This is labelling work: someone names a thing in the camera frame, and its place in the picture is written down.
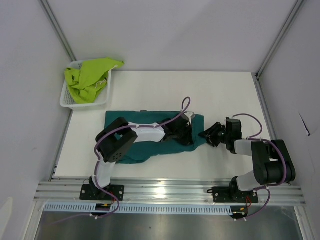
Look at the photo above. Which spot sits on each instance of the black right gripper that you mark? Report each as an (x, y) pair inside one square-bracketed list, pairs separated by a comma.
[(209, 134)]

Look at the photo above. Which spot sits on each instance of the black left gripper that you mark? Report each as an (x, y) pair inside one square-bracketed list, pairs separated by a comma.
[(188, 140)]

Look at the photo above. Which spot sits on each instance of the teal green shorts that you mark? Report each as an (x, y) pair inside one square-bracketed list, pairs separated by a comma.
[(142, 151)]

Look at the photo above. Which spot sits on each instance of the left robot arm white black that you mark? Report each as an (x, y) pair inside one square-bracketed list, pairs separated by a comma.
[(127, 141)]

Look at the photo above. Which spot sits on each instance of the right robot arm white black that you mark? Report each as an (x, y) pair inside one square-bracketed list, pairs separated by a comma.
[(271, 161)]

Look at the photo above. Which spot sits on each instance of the lime green shorts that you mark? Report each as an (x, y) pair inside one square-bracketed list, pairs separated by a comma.
[(86, 83)]

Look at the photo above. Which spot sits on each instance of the white plastic basket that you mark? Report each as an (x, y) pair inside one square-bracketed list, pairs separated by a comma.
[(66, 100)]

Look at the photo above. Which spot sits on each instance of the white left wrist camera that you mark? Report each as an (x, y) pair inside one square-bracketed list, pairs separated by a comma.
[(188, 116)]

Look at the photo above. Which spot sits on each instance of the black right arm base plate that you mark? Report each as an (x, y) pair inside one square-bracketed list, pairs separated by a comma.
[(222, 194)]

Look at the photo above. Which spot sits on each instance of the aluminium mounting rail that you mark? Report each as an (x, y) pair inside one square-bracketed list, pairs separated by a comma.
[(165, 191)]

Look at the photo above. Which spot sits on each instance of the right aluminium frame post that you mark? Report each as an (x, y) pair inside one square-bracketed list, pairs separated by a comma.
[(284, 30)]

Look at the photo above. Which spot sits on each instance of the aluminium frame post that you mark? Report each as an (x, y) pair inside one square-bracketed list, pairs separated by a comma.
[(48, 11), (284, 30)]

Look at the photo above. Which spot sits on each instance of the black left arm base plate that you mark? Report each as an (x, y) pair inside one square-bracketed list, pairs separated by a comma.
[(91, 193)]

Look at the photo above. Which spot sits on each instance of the slotted white cable duct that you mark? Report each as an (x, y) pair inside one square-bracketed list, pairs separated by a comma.
[(130, 208)]

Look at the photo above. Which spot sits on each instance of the left aluminium frame post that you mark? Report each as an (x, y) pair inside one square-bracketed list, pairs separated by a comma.
[(48, 11)]

